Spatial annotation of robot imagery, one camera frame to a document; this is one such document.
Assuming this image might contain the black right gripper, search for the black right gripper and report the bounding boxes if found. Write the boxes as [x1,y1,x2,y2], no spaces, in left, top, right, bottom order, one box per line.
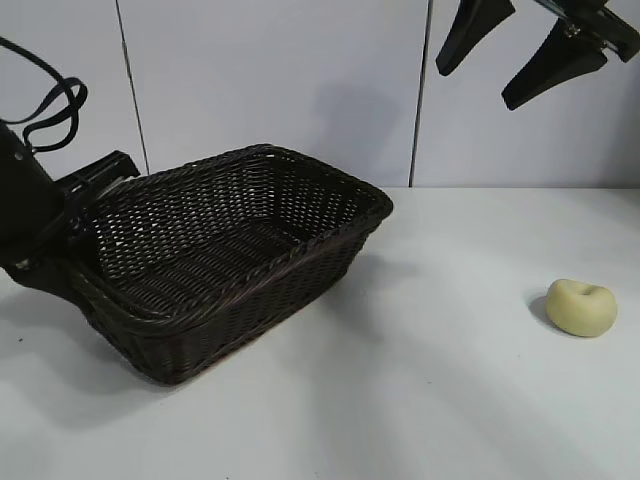
[434,0,634,113]

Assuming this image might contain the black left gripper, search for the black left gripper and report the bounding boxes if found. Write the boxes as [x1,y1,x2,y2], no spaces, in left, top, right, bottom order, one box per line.
[0,119,142,312]

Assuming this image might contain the dark brown woven basket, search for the dark brown woven basket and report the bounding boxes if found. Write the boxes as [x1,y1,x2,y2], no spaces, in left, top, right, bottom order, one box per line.
[69,143,395,387]

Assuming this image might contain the pale yellow apple-shaped object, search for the pale yellow apple-shaped object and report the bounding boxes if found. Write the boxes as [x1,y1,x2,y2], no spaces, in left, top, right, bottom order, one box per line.
[545,278,619,338]

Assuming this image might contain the black braided cable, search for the black braided cable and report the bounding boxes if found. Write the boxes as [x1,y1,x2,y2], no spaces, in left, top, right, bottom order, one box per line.
[0,35,90,152]

